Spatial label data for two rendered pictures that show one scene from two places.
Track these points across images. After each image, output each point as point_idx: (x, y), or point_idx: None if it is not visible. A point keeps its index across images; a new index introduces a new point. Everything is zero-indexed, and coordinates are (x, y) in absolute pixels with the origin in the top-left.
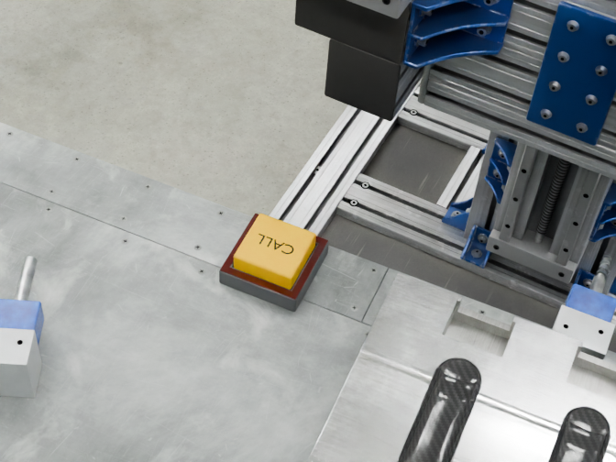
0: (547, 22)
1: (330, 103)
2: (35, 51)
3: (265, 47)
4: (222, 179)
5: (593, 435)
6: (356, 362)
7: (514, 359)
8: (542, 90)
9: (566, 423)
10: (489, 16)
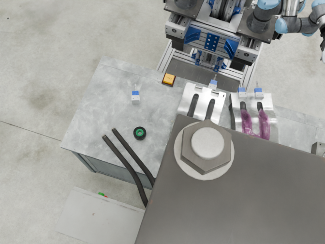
0: (206, 35)
1: None
2: (107, 25)
3: (152, 19)
4: (148, 50)
5: (213, 101)
6: (182, 95)
7: (203, 92)
8: (206, 44)
9: (210, 100)
10: (197, 34)
